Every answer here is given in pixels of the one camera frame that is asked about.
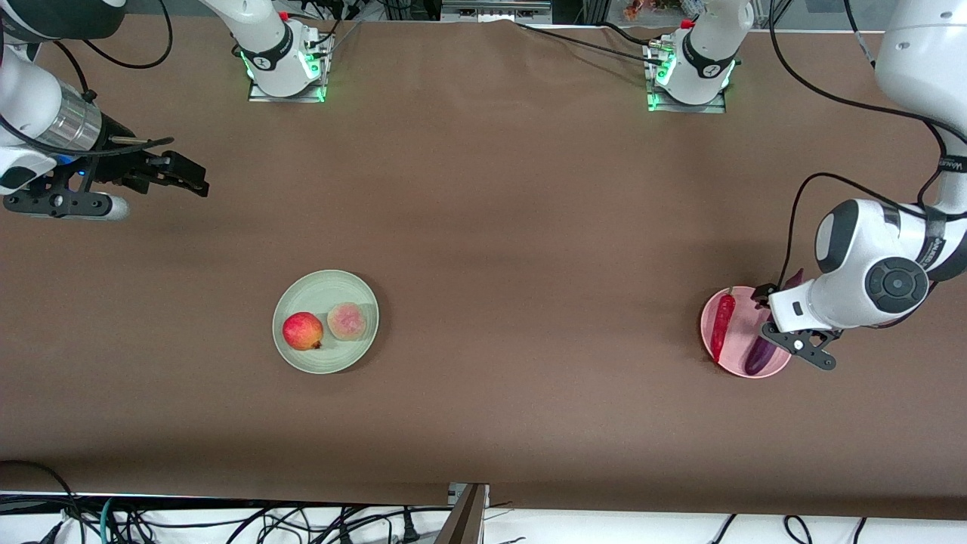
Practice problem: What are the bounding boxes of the red chili pepper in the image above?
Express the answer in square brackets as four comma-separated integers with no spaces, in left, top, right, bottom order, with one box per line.
[710,286,736,363]

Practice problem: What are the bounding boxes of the long purple eggplant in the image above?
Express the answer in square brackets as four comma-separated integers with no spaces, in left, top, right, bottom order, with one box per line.
[743,268,806,377]

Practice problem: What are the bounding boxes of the red pomegranate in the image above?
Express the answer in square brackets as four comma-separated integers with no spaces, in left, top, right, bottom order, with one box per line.
[283,311,325,352]

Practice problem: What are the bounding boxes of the pale pink peach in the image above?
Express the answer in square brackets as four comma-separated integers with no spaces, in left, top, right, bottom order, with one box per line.
[326,302,368,342]

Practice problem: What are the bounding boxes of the pink round plate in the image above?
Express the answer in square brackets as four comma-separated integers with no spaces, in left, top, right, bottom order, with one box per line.
[700,286,796,379]

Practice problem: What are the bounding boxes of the pale green round plate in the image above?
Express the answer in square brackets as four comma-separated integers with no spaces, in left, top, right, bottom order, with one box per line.
[272,270,380,375]

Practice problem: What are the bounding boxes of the brown table cover sheet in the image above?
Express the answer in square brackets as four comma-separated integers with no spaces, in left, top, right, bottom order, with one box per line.
[0,14,967,522]

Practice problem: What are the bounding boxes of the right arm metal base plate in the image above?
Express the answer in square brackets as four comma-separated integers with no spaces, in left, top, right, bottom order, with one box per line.
[248,23,328,104]

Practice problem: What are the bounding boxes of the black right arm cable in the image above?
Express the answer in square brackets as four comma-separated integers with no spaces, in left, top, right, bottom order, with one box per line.
[53,0,176,159]

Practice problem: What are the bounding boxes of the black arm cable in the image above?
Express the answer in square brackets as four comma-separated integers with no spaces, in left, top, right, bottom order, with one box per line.
[769,0,967,288]
[53,0,176,159]

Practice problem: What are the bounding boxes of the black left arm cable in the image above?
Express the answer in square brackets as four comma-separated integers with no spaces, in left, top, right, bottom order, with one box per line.
[769,0,967,288]

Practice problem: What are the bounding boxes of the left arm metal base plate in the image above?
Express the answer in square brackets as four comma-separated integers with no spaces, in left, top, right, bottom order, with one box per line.
[646,42,728,114]

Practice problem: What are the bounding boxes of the long black table cable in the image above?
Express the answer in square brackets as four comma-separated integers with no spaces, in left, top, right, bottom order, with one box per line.
[516,20,667,63]

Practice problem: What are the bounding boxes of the black looped cable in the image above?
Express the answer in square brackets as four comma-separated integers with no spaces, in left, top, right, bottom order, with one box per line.
[0,459,88,544]

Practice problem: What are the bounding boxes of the aluminium frame profile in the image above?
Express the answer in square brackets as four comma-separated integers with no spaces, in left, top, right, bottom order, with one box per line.
[440,0,554,23]

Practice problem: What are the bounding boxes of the metal table post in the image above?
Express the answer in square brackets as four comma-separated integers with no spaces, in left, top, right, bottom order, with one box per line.
[434,482,490,544]

